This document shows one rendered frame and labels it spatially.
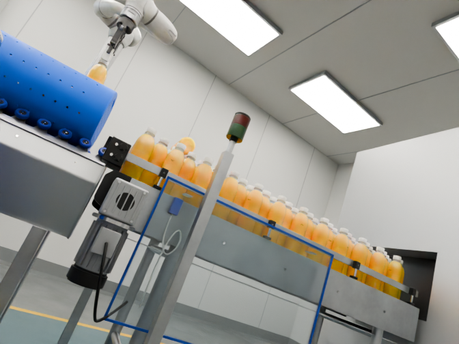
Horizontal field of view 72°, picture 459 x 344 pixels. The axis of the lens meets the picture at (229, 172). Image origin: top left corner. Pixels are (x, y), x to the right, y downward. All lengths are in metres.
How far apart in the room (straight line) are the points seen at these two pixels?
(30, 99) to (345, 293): 1.50
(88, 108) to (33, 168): 0.28
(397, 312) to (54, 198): 1.61
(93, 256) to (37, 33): 3.78
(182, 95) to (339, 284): 3.73
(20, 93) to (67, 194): 0.39
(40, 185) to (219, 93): 4.04
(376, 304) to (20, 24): 4.36
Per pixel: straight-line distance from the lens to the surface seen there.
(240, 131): 1.15
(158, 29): 1.76
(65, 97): 1.32
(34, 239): 1.30
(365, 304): 1.72
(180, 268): 1.06
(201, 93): 4.90
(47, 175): 1.27
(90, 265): 1.04
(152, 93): 4.60
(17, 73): 1.36
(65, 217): 1.30
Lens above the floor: 0.71
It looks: 17 degrees up
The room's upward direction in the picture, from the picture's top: 21 degrees clockwise
